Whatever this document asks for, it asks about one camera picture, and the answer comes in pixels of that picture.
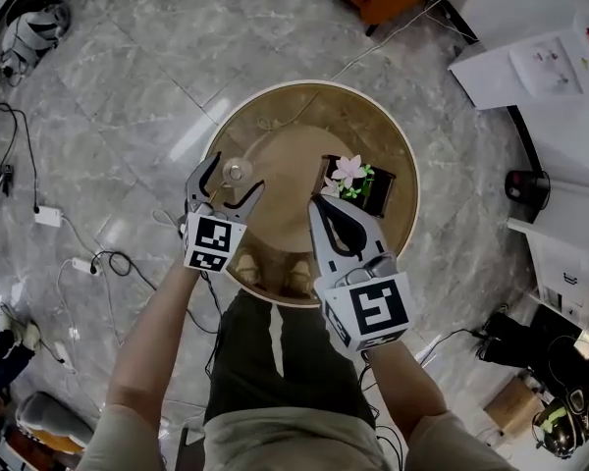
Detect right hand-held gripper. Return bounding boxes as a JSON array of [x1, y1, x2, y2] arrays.
[[307, 196, 413, 353]]

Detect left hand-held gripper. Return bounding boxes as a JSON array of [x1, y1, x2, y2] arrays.
[[178, 151, 267, 275]]

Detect person's left forearm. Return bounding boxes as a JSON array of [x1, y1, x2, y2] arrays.
[[104, 262, 213, 417]]

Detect person's right forearm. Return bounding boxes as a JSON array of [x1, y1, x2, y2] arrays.
[[359, 342, 449, 429]]

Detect round wooden table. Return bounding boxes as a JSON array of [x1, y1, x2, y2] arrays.
[[203, 79, 421, 309]]

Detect person's right shoe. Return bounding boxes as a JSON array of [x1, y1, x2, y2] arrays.
[[286, 257, 316, 299]]

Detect person's shoe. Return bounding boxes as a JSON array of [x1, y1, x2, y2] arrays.
[[286, 257, 316, 299], [235, 249, 265, 289]]

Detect pink flower decoration dark box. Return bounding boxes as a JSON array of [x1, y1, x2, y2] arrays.
[[311, 153, 399, 220]]

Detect person's left shoe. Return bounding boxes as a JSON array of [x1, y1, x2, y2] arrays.
[[235, 249, 265, 289]]

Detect white power strip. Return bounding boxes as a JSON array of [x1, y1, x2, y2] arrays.
[[52, 340, 76, 371], [70, 257, 103, 278]]

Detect person's dark trousers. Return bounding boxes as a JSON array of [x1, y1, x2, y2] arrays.
[[202, 288, 377, 427]]

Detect white power adapter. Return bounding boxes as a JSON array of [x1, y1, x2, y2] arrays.
[[32, 204, 66, 227]]

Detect black round container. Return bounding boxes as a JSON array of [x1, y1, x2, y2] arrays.
[[504, 168, 553, 225]]

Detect person's beige shirt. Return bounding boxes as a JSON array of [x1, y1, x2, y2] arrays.
[[76, 401, 519, 471]]

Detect white cabinet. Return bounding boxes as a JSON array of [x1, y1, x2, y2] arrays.
[[507, 173, 589, 334]]

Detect white water dispenser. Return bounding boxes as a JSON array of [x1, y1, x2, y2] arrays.
[[447, 26, 589, 113]]

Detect brown cardboard box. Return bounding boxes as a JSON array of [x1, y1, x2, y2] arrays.
[[482, 375, 545, 437]]

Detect grey black helmet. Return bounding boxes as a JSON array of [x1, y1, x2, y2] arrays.
[[0, 0, 74, 67]]

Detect black helmet green stripe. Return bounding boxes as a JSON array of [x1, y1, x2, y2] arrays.
[[531, 389, 589, 460]]

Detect orange grey chair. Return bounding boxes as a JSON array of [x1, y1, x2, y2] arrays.
[[13, 390, 95, 456]]

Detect black cable with plug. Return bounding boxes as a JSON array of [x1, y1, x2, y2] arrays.
[[415, 328, 488, 363]]

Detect black power cable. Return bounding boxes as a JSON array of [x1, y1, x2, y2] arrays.
[[0, 99, 41, 214]]

